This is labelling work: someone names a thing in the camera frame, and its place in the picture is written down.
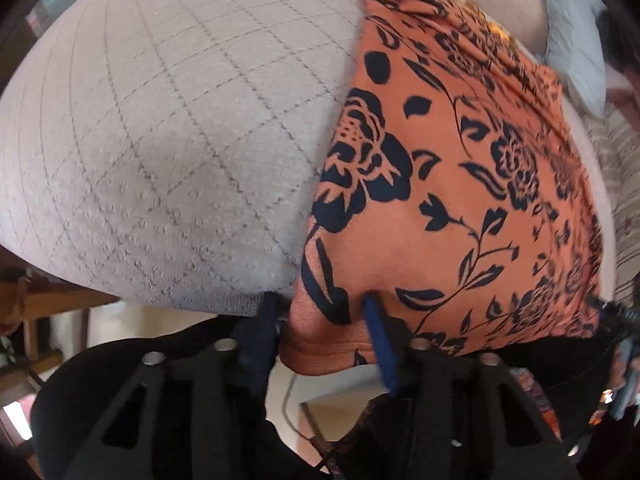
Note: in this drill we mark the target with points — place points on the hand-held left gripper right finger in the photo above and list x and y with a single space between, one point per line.
382 350

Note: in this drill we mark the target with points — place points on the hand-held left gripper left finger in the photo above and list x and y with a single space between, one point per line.
261 340

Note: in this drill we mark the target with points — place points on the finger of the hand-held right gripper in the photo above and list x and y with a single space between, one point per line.
612 310

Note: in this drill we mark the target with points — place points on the orange black floral garment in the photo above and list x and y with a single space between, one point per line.
425 240

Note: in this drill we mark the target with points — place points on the striped floral cushion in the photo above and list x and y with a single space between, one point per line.
622 185

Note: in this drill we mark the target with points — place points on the beige quilted sofa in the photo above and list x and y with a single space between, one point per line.
150 160

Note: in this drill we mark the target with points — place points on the light blue pillow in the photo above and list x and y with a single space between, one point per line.
575 35

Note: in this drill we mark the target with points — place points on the wooden furniture frame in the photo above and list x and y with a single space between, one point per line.
45 305

